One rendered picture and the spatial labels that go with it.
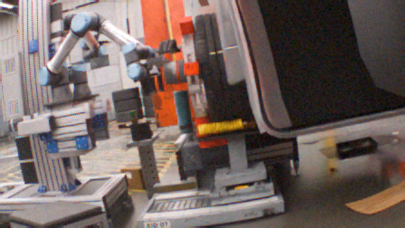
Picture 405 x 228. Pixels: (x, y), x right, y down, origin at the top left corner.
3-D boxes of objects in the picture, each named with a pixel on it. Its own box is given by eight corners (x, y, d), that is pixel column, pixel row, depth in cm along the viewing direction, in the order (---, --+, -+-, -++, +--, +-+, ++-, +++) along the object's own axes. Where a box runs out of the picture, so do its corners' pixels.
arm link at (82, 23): (55, 89, 301) (102, 19, 281) (42, 91, 287) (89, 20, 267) (46, 76, 303) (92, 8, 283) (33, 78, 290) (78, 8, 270)
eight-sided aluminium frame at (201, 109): (205, 118, 296) (189, 21, 293) (193, 120, 297) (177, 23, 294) (210, 111, 351) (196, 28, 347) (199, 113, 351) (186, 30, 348)
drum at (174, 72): (202, 80, 315) (198, 56, 314) (164, 86, 317) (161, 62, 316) (203, 80, 329) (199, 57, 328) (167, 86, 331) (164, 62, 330)
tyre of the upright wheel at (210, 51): (256, 136, 301) (237, 20, 278) (213, 142, 302) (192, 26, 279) (248, 96, 362) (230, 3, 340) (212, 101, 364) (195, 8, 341)
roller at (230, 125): (248, 128, 308) (246, 118, 307) (194, 136, 310) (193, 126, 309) (247, 127, 314) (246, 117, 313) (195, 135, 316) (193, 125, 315)
